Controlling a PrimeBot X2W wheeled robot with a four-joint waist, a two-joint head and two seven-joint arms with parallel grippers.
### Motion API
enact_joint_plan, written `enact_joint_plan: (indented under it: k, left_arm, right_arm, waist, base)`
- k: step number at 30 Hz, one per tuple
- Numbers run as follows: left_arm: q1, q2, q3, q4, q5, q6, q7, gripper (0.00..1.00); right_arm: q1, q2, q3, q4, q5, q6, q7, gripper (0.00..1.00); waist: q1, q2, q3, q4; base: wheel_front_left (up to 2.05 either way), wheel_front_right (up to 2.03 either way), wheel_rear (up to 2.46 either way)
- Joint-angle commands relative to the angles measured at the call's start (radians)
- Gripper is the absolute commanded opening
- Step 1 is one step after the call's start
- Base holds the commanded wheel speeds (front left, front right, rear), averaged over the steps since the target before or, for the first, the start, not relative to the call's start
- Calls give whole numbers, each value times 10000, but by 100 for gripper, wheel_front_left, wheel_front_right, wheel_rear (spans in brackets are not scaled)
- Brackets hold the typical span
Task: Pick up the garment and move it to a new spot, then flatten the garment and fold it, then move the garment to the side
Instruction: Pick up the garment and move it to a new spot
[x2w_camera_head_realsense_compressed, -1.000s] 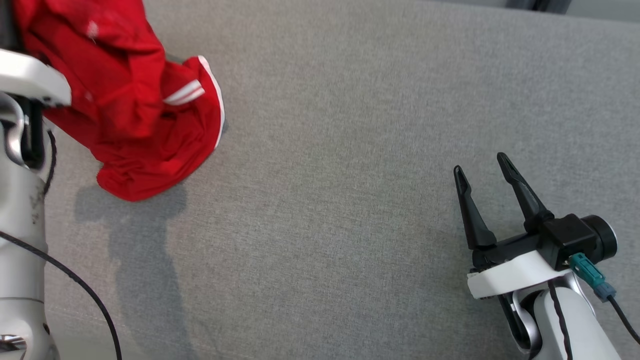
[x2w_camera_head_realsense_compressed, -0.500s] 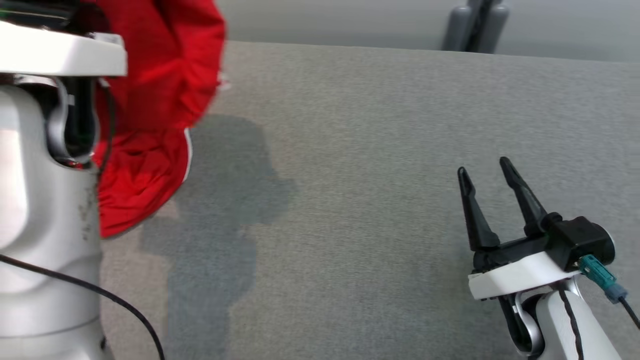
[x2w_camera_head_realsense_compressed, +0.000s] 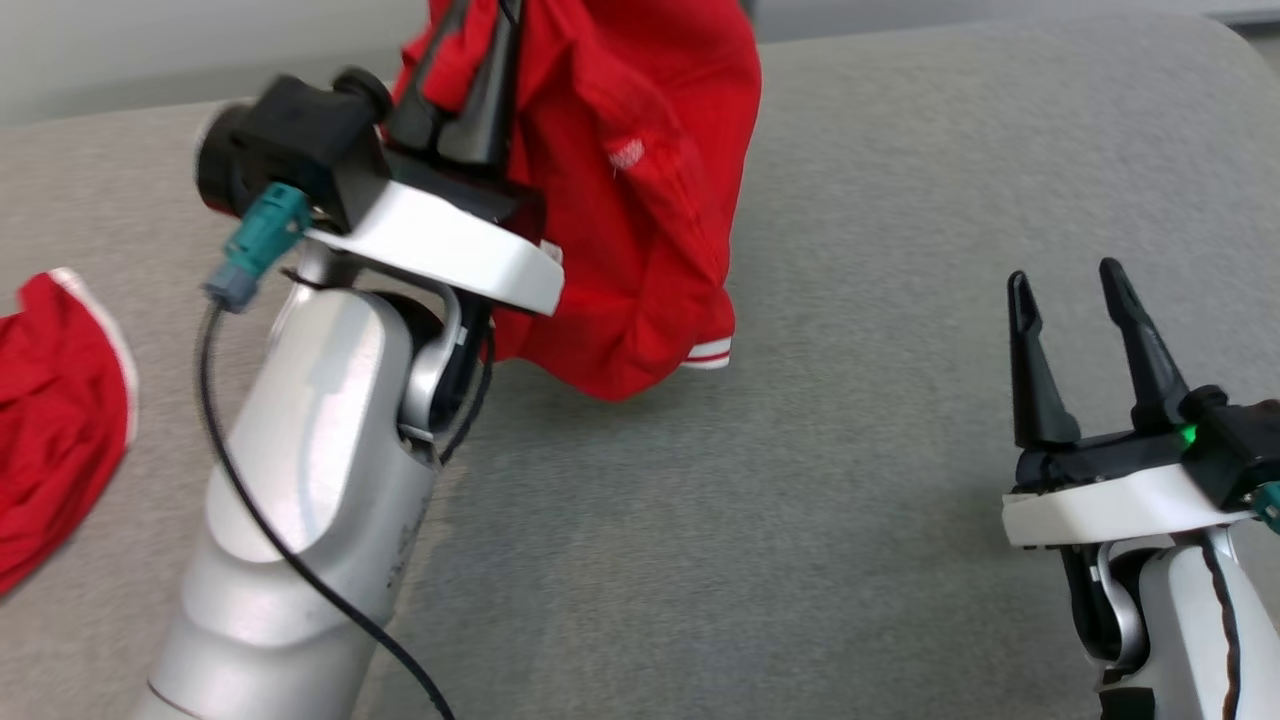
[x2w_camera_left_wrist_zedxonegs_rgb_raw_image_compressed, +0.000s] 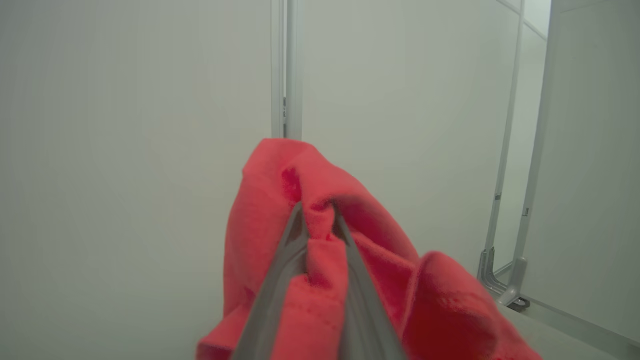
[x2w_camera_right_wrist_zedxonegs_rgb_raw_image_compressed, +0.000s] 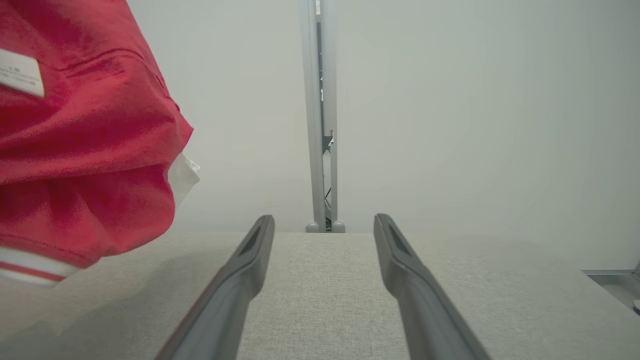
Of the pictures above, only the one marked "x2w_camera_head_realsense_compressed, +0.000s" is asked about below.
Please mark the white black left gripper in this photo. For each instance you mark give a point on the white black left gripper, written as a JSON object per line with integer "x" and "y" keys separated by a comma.
{"x": 450, "y": 240}

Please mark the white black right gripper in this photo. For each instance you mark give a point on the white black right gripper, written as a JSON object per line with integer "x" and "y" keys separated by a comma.
{"x": 1100, "y": 500}

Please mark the red jersey striped trim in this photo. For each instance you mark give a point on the red jersey striped trim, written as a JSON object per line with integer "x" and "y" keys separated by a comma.
{"x": 620, "y": 250}

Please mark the red jersey plain white trim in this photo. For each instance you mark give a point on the red jersey plain white trim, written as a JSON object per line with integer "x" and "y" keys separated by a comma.
{"x": 50, "y": 420}

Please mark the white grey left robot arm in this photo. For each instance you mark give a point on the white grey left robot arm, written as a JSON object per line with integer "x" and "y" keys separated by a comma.
{"x": 300, "y": 450}

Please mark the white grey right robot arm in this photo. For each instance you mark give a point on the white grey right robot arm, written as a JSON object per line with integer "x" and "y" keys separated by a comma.
{"x": 1180, "y": 630}

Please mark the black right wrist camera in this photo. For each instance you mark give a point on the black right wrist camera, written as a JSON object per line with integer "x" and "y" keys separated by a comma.
{"x": 1240, "y": 445}

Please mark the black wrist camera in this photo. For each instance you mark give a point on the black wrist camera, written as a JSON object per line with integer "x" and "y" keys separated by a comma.
{"x": 290, "y": 140}
{"x": 1240, "y": 445}

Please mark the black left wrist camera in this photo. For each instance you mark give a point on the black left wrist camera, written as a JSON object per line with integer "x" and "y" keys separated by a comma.
{"x": 290, "y": 140}

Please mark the teal right camera connector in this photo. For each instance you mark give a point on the teal right camera connector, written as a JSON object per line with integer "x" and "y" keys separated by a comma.
{"x": 1270, "y": 505}

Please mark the teal camera connector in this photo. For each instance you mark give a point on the teal camera connector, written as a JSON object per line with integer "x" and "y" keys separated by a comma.
{"x": 260, "y": 235}
{"x": 1270, "y": 505}

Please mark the teal left camera connector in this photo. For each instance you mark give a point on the teal left camera connector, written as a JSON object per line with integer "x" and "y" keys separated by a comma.
{"x": 260, "y": 235}

